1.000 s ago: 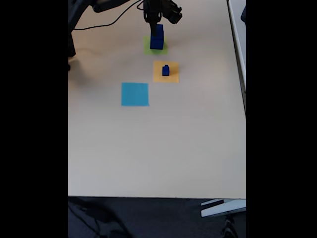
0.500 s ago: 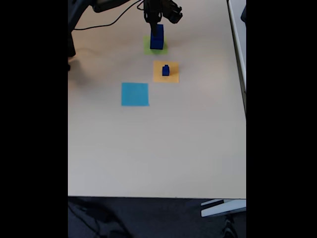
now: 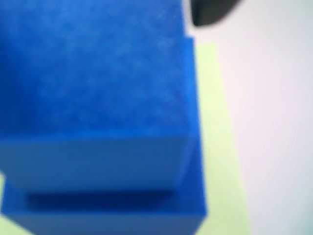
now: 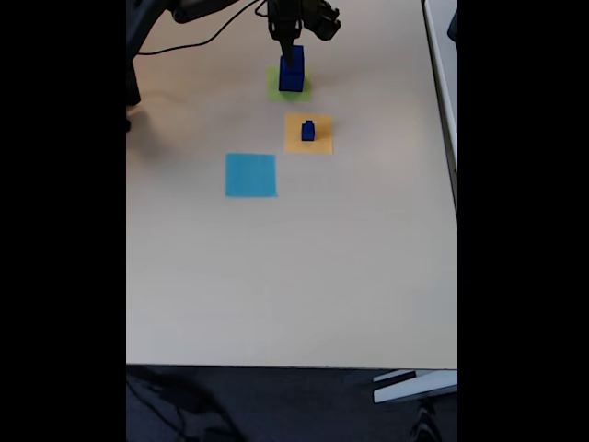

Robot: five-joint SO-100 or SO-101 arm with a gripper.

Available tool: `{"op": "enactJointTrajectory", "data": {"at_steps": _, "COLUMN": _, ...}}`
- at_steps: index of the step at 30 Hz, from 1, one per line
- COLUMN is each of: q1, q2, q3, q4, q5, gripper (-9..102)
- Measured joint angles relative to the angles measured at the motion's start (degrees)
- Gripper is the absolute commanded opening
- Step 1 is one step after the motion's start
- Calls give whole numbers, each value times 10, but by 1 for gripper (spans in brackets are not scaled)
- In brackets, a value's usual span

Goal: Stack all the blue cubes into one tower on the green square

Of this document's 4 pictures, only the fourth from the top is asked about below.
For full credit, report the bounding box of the large blue cube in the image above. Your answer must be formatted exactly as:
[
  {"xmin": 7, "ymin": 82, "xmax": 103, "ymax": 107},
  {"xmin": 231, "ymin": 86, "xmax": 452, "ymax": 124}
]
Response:
[{"xmin": 279, "ymin": 44, "xmax": 306, "ymax": 76}]

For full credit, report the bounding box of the largest blue cube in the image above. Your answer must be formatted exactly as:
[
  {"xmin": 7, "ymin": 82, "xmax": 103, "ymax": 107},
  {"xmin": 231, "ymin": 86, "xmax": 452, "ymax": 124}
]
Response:
[{"xmin": 278, "ymin": 66, "xmax": 306, "ymax": 93}]

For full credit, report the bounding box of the green paper square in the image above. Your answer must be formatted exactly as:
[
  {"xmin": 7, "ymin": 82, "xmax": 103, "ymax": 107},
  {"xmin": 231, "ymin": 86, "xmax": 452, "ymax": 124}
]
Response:
[{"xmin": 266, "ymin": 65, "xmax": 313, "ymax": 103}]

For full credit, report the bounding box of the orange paper square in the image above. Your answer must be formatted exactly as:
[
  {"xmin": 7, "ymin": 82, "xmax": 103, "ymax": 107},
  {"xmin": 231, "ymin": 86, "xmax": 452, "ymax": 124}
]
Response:
[{"xmin": 283, "ymin": 111, "xmax": 334, "ymax": 156}]

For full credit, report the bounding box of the blue paper square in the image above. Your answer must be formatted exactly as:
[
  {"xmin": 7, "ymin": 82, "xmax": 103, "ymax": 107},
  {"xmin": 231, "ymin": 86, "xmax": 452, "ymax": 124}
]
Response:
[{"xmin": 225, "ymin": 153, "xmax": 278, "ymax": 199}]

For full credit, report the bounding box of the white adjacent table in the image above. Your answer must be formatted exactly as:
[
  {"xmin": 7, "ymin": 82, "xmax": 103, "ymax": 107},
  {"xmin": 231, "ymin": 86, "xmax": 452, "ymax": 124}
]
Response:
[{"xmin": 422, "ymin": 0, "xmax": 458, "ymax": 215}]

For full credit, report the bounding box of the white table foot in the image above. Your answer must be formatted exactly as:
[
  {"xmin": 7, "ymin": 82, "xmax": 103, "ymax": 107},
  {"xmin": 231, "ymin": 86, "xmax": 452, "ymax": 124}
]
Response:
[{"xmin": 372, "ymin": 368, "xmax": 458, "ymax": 405}]

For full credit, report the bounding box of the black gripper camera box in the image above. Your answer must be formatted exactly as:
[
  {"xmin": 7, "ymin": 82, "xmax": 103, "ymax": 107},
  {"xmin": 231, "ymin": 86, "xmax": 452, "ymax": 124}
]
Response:
[{"xmin": 303, "ymin": 0, "xmax": 342, "ymax": 41}]

